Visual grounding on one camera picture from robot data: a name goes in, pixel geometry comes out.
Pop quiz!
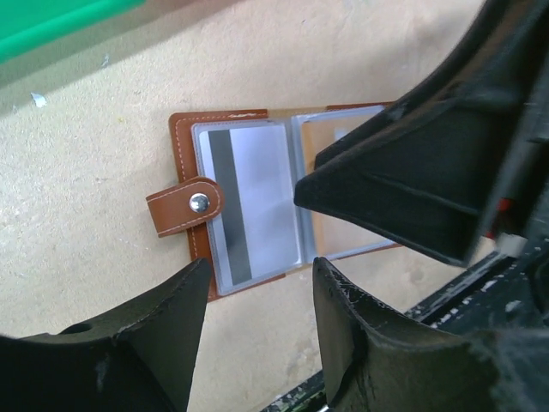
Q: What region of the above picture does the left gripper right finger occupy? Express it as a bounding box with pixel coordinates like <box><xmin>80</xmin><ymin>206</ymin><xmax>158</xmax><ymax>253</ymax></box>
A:
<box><xmin>311</xmin><ymin>256</ymin><xmax>549</xmax><ymax>412</ymax></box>

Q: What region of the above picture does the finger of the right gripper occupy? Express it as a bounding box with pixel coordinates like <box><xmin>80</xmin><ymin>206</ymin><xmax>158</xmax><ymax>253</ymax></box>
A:
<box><xmin>294</xmin><ymin>1</ymin><xmax>548</xmax><ymax>265</ymax></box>

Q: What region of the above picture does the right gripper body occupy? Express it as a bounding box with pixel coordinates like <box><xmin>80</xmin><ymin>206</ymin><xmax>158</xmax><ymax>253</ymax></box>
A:
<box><xmin>484</xmin><ymin>64</ymin><xmax>549</xmax><ymax>331</ymax></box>

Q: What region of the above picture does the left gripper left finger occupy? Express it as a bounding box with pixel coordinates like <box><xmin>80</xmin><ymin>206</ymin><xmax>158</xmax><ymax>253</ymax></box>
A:
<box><xmin>1</xmin><ymin>258</ymin><xmax>212</xmax><ymax>411</ymax></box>

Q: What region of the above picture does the brown leather card holder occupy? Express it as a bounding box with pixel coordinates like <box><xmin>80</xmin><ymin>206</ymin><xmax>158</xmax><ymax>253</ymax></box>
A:
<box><xmin>147</xmin><ymin>103</ymin><xmax>394</xmax><ymax>300</ymax></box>

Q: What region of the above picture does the green plastic bin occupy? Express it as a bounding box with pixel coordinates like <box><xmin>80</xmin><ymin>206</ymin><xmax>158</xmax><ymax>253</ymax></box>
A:
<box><xmin>0</xmin><ymin>0</ymin><xmax>185</xmax><ymax>64</ymax></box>

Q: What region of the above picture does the white stripe card in sleeve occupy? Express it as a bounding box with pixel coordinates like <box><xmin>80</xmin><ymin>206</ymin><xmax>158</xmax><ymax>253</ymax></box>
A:
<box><xmin>194</xmin><ymin>122</ymin><xmax>302</xmax><ymax>295</ymax></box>

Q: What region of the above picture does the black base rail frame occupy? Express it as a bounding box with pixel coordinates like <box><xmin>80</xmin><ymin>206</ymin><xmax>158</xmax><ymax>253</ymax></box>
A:
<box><xmin>256</xmin><ymin>251</ymin><xmax>549</xmax><ymax>412</ymax></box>

